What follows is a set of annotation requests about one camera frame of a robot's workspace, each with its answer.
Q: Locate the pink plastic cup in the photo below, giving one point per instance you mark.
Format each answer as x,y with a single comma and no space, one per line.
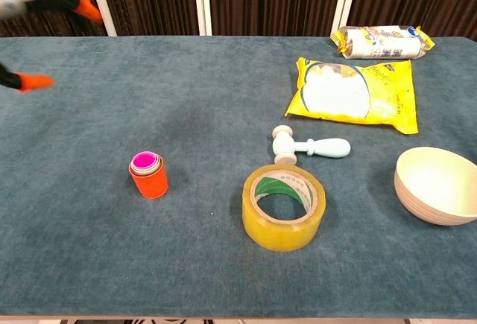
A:
143,161

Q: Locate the yellow plastic cup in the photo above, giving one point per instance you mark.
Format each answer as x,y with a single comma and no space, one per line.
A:
159,164

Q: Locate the orange plastic cup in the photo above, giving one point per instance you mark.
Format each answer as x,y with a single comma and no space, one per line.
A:
151,188

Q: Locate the teal table cloth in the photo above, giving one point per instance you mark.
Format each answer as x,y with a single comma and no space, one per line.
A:
186,264

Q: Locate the large yellow snack bag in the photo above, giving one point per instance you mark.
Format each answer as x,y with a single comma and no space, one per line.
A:
335,93

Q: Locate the light blue toy hammer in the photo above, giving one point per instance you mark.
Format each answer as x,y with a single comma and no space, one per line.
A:
328,148

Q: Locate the yellow packing tape roll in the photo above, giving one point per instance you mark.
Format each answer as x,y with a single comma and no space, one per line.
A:
279,236

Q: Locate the small white yellow snack pack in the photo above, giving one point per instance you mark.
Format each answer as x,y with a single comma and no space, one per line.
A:
380,46

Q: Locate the cream bowl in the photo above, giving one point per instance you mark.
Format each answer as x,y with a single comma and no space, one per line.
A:
428,182

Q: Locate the white partition post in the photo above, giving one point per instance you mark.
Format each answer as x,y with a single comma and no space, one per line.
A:
106,22
201,3
344,3

